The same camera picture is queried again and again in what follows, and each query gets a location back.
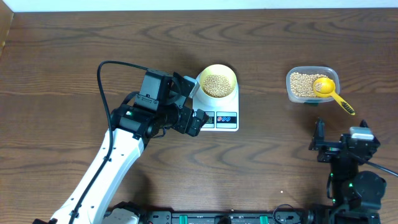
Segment yellow bowl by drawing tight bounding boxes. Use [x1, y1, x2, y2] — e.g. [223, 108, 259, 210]
[199, 64, 238, 97]

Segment right black cable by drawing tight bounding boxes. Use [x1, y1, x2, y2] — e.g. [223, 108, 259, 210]
[348, 151, 398, 178]

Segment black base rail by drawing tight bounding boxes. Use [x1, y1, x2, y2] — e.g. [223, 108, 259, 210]
[102, 210, 382, 224]

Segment soybeans in yellow bowl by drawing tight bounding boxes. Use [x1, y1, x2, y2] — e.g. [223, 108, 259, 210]
[203, 75, 233, 98]

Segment black cable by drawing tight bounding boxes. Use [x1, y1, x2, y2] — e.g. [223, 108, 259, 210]
[67, 60, 150, 224]
[348, 151, 398, 178]

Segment left black cable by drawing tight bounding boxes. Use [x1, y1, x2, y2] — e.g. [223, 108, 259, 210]
[67, 60, 150, 224]

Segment soybeans in yellow scoop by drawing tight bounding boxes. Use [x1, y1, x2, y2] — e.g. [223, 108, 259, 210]
[315, 83, 323, 92]

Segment yellow measuring scoop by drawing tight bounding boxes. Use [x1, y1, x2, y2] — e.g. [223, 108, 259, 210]
[313, 77, 356, 116]

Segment clear plastic container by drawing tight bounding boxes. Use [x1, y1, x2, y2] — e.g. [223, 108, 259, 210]
[286, 66, 340, 103]

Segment white digital kitchen scale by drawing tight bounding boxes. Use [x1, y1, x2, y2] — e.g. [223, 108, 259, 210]
[193, 72, 239, 132]

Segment pile of soybeans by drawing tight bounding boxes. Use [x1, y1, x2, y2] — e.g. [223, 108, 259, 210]
[289, 72, 326, 98]

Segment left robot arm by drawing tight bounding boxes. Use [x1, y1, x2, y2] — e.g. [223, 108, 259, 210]
[49, 70, 208, 224]

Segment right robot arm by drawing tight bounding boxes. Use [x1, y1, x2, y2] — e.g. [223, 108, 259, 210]
[308, 118, 387, 223]

